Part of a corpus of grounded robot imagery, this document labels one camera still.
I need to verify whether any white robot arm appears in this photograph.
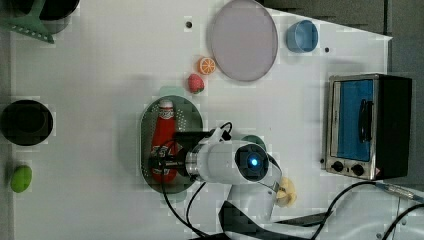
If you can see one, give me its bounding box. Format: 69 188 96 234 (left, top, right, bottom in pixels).
148 127 336 240

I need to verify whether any green oval strainer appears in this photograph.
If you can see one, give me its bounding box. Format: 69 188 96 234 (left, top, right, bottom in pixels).
139 86 203 202

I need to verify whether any grey round plate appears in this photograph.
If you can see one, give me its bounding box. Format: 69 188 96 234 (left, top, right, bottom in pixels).
210 0 278 81

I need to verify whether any orange slice toy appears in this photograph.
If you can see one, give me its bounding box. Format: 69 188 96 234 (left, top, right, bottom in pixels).
197 57 216 75

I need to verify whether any green mug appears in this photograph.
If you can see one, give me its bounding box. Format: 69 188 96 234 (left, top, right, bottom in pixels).
241 135 266 150

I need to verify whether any green spatula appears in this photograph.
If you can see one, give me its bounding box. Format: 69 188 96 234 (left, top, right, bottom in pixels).
1 0 54 44

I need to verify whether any blue cup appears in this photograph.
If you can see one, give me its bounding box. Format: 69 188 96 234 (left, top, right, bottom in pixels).
286 20 319 53

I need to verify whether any strawberry toy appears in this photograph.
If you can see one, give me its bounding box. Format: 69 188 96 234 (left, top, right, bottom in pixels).
188 74 205 94

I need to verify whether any peeled banana toy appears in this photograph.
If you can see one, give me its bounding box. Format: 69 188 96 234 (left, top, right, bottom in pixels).
276 177 297 207

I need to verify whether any red ketchup bottle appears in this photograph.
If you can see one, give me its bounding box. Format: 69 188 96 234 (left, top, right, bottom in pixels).
151 99 178 183

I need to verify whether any green lime toy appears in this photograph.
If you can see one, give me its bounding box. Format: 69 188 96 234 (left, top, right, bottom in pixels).
10 165 32 193

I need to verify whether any silver toaster oven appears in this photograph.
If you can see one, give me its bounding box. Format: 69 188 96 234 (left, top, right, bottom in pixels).
325 73 412 181

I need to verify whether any black round base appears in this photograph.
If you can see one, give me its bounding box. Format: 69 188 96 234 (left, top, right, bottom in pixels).
1 100 54 146

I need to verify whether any black cable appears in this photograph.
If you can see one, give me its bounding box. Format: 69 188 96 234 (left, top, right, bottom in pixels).
159 139 214 238

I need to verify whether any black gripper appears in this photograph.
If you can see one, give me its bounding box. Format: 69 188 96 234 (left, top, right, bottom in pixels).
148 131 212 177

